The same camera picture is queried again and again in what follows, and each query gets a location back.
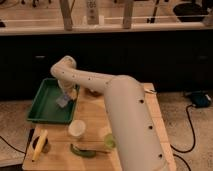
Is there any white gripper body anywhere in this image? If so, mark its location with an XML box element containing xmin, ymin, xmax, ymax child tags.
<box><xmin>58</xmin><ymin>80</ymin><xmax>77</xmax><ymax>100</ymax></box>

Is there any blue grey sponge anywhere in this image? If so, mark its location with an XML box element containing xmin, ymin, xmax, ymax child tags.
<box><xmin>56</xmin><ymin>96</ymin><xmax>69</xmax><ymax>108</ymax></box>

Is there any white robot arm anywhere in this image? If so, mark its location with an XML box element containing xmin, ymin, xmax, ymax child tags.
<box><xmin>50</xmin><ymin>56</ymin><xmax>170</xmax><ymax>171</ymax></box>

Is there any green plastic tray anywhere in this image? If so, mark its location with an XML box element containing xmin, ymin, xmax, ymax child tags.
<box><xmin>27</xmin><ymin>78</ymin><xmax>76</xmax><ymax>124</ymax></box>

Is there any white cup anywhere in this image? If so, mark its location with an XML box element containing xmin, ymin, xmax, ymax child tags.
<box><xmin>68</xmin><ymin>120</ymin><xmax>86</xmax><ymax>139</ymax></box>

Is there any yellow banana toy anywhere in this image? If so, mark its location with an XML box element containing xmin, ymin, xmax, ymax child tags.
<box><xmin>32</xmin><ymin>130</ymin><xmax>48</xmax><ymax>161</ymax></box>

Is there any dark round coaster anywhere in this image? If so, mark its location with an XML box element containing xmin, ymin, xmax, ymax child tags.
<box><xmin>32</xmin><ymin>136</ymin><xmax>51</xmax><ymax>153</ymax></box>

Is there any light green cup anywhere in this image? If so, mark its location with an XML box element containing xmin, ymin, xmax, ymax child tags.
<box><xmin>104</xmin><ymin>134</ymin><xmax>116</xmax><ymax>149</ymax></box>

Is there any white knife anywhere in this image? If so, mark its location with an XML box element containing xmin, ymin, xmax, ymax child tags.
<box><xmin>145</xmin><ymin>89</ymin><xmax>156</xmax><ymax>94</ymax></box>

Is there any black power adapter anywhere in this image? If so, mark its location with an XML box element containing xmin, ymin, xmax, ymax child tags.
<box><xmin>189</xmin><ymin>92</ymin><xmax>211</xmax><ymax>108</ymax></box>

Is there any black cable left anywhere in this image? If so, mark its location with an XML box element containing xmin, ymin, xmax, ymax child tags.
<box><xmin>0</xmin><ymin>135</ymin><xmax>27</xmax><ymax>155</ymax></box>

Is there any black cable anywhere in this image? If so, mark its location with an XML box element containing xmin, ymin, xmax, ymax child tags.
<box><xmin>170</xmin><ymin>104</ymin><xmax>198</xmax><ymax>171</ymax></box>
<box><xmin>0</xmin><ymin>135</ymin><xmax>27</xmax><ymax>155</ymax></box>

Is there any black cable right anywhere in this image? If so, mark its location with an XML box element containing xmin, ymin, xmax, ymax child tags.
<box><xmin>170</xmin><ymin>104</ymin><xmax>198</xmax><ymax>171</ymax></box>

